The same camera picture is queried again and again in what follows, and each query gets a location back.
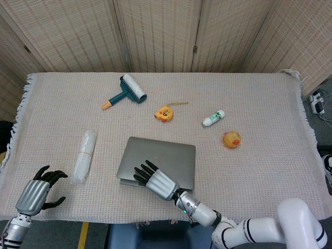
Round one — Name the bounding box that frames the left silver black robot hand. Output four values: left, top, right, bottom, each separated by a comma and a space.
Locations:
15, 165, 68, 216

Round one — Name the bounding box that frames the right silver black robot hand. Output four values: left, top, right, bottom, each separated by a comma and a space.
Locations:
133, 159, 180, 201

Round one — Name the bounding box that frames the silver laptop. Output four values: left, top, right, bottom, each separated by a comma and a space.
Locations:
116, 136, 197, 192

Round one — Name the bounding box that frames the bundle of clear plastic sticks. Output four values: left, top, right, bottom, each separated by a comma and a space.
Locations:
71, 129, 99, 184

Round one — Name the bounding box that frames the black object beside table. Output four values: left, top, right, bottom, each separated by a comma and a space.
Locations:
0, 120, 14, 154

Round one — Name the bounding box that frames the yellow tape measure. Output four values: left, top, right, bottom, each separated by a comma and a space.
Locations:
155, 101, 189, 122

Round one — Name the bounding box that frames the yellow rubber duck toy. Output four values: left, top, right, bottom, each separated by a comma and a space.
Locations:
222, 131, 242, 150

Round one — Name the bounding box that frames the small white bottle green label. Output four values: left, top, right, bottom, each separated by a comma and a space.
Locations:
201, 109, 226, 128

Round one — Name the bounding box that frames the beige woven tablecloth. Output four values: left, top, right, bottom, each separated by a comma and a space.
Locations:
0, 68, 325, 226

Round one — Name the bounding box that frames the teal lint roller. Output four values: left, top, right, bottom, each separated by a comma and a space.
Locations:
101, 73, 148, 110

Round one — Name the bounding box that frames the woven folding screen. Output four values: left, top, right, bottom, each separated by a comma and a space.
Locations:
0, 0, 332, 122

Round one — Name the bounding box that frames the white power strip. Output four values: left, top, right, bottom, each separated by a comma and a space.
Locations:
308, 89, 326, 115

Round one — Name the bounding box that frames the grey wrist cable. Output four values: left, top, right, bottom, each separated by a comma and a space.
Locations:
176, 193, 194, 223

